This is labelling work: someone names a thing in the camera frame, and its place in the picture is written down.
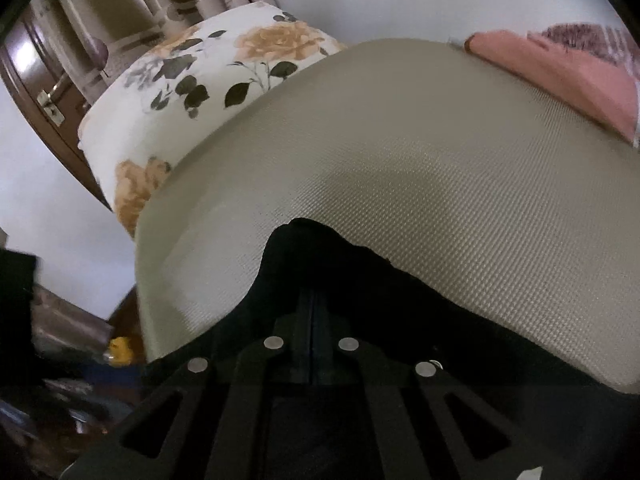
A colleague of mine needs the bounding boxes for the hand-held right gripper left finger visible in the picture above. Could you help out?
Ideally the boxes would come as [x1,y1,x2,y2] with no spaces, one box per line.
[65,305,313,480]

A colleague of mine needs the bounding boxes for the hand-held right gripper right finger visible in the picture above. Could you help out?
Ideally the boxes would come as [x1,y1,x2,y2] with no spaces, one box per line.
[314,307,556,480]

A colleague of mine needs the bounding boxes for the black pants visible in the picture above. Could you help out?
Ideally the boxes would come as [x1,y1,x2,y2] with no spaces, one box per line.
[142,217,640,480]

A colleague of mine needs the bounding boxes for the small yellow object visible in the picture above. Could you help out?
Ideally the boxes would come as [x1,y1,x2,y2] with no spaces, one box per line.
[107,336,137,367]

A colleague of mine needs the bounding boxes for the beige mattress pad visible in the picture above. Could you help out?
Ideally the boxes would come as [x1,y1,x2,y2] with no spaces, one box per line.
[135,39,640,393]

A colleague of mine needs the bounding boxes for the black blurred object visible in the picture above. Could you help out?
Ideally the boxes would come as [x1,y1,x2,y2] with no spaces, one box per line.
[0,249,40,386]

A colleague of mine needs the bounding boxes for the floral pillow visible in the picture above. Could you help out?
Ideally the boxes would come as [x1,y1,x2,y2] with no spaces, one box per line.
[77,2,348,238]

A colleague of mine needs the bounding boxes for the pink checked blanket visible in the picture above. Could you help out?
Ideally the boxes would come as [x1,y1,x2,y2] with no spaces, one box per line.
[462,21,640,148]

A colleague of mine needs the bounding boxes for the striped brown curtain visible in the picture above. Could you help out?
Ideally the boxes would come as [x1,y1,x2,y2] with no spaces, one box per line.
[30,0,281,106]

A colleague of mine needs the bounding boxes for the brown wooden door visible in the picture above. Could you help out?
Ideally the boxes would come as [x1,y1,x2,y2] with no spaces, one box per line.
[0,0,113,211]

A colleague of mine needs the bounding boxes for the brass door handle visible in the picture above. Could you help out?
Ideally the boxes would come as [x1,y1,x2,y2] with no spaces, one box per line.
[36,75,71,127]

